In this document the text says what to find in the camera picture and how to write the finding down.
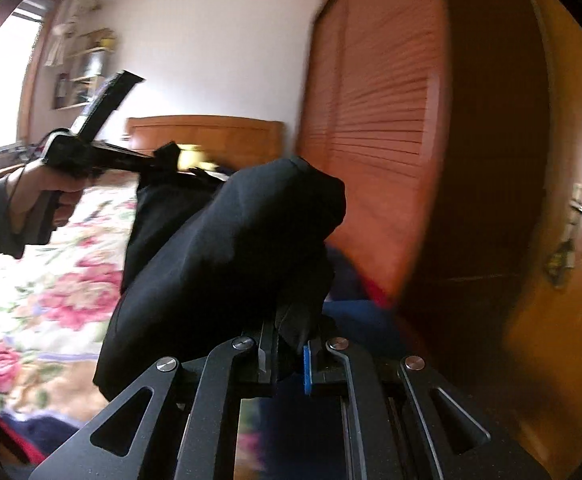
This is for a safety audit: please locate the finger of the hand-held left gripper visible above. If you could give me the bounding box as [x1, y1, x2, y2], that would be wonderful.
[91, 141, 182, 177]

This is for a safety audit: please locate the window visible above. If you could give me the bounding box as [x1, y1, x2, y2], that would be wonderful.
[0, 0, 46, 157]

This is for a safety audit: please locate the black double-breasted coat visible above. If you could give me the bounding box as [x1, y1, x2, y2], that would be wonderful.
[93, 155, 348, 403]

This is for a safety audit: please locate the wooden door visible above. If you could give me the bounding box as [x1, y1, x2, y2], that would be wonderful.
[503, 5, 582, 466]

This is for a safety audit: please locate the floral blanket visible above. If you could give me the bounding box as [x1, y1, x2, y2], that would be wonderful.
[0, 169, 142, 418]

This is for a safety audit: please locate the person's left hand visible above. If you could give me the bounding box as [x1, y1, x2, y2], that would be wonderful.
[7, 159, 86, 235]

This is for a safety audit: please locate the white wall shelf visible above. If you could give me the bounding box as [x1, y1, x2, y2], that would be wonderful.
[52, 30, 118, 111]

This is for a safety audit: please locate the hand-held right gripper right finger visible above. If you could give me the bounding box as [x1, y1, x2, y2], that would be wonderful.
[303, 336, 554, 480]

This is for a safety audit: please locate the navy bed sheet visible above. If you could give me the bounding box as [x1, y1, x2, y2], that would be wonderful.
[16, 400, 99, 466]

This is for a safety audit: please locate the tied white curtain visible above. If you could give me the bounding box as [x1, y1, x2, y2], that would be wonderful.
[45, 0, 98, 69]

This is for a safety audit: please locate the yellow plush toy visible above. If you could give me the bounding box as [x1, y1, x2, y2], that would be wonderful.
[177, 144, 218, 172]

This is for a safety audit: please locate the blue cloth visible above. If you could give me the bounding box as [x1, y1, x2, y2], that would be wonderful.
[321, 245, 409, 358]

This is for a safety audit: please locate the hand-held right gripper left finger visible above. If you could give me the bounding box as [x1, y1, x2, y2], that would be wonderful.
[30, 320, 279, 480]

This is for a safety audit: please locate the wooden bed headboard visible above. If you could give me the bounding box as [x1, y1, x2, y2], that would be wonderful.
[125, 115, 285, 172]

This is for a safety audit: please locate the wooden louvered wardrobe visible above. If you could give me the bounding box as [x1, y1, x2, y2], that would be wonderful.
[291, 0, 539, 366]

